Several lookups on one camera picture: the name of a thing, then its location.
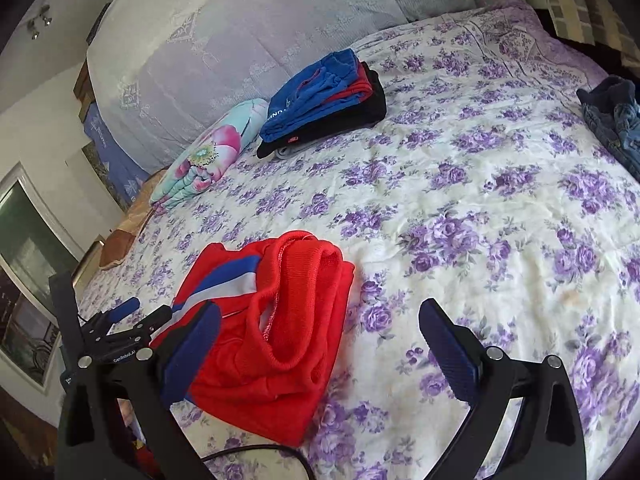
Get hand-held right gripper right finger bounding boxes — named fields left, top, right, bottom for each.
left=418, top=298, right=587, bottom=480

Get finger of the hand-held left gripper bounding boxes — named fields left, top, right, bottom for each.
left=131, top=305, right=174, bottom=343
left=97, top=296, right=142, bottom=333

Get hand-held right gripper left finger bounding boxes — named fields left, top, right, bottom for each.
left=54, top=301, right=223, bottom=480

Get red pants with blue stripe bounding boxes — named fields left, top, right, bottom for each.
left=150, top=230, right=357, bottom=448

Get brown pillow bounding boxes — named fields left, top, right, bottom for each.
left=99, top=170, right=166, bottom=271

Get white framed window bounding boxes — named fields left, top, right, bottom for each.
left=0, top=162, right=86, bottom=401

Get person's red garment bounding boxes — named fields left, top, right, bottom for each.
left=134, top=437, right=157, bottom=468

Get marble pattern panel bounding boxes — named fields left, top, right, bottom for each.
left=81, top=142, right=131, bottom=211

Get purple floral bed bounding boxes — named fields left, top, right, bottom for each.
left=75, top=0, right=640, bottom=480

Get blue printed cloth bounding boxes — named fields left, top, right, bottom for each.
left=82, top=105, right=151, bottom=211

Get folded teal floral quilt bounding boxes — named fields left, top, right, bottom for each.
left=150, top=99, right=271, bottom=211

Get cardboard boxes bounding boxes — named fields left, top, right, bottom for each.
left=74, top=60, right=97, bottom=111

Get folded black garment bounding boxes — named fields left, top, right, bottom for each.
left=256, top=62, right=388, bottom=158

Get folded blue garment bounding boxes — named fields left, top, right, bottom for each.
left=259, top=49, right=361, bottom=143

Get folded red garment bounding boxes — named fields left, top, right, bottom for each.
left=320, top=62, right=373, bottom=106

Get blue jeans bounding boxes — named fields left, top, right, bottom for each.
left=576, top=75, right=640, bottom=181

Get ceiling spotlight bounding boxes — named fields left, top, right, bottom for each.
left=26, top=4, right=52, bottom=41

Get black cable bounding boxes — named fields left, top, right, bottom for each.
left=200, top=444, right=316, bottom=480

